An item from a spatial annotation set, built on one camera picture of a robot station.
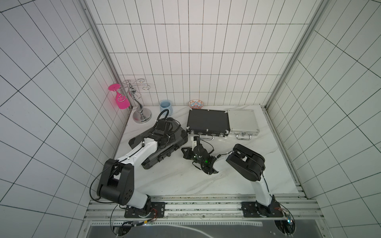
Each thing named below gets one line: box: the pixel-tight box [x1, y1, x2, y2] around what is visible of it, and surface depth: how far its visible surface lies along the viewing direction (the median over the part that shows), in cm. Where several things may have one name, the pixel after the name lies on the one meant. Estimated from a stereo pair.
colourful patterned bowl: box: [188, 99, 204, 110], surface depth 121 cm
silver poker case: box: [227, 108, 260, 141], surface depth 103 cm
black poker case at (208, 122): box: [186, 108, 231, 137], surface depth 106 cm
